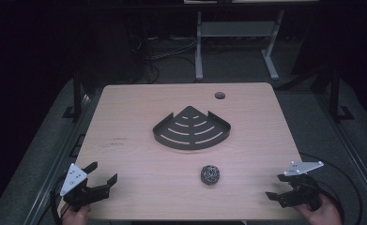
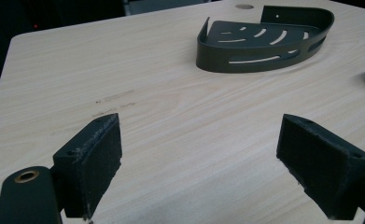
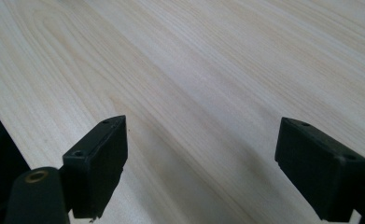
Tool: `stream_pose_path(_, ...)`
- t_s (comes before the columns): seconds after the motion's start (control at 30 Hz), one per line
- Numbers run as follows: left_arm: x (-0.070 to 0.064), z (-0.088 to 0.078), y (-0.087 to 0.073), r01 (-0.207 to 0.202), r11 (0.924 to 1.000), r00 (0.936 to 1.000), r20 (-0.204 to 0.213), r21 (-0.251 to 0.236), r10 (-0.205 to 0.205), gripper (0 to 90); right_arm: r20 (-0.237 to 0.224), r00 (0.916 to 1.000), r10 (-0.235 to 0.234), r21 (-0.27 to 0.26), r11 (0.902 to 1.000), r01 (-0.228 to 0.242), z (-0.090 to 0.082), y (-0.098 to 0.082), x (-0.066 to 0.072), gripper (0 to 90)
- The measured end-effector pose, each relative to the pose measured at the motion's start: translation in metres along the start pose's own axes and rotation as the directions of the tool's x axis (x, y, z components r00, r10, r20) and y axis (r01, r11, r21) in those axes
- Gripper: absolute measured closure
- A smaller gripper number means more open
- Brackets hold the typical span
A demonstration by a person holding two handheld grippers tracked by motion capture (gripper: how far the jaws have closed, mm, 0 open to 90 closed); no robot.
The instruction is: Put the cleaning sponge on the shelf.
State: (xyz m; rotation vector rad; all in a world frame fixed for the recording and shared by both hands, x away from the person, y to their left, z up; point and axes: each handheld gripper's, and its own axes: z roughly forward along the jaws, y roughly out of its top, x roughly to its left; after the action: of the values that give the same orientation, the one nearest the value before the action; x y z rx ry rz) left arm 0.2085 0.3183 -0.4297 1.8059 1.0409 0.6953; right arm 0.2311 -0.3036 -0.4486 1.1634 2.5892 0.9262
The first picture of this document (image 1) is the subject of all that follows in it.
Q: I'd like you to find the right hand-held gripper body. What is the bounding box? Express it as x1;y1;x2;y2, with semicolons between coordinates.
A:
283;160;325;210

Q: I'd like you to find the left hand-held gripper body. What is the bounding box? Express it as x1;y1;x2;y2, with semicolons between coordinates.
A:
59;162;111;212

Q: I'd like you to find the steel wool ball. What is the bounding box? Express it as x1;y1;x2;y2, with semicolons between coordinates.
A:
200;164;221;186

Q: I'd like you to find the black metal corner shelf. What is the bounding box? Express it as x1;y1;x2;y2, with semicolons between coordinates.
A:
152;105;232;151

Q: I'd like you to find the person's left hand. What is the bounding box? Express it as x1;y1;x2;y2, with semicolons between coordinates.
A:
60;202;92;225

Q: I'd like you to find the person's right hand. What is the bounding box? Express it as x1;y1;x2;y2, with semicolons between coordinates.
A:
296;194;344;225

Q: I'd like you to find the grey metal stand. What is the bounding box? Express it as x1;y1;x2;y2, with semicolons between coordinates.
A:
194;9;285;82

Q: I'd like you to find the aluminium frame rail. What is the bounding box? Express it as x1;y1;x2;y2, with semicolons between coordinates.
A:
22;93;94;225
314;93;367;208

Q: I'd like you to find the black frame post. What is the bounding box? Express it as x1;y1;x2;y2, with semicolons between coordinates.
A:
327;66;356;122
61;68;89;120

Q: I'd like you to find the bundle of floor cables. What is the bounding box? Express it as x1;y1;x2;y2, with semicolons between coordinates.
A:
129;33;202;84

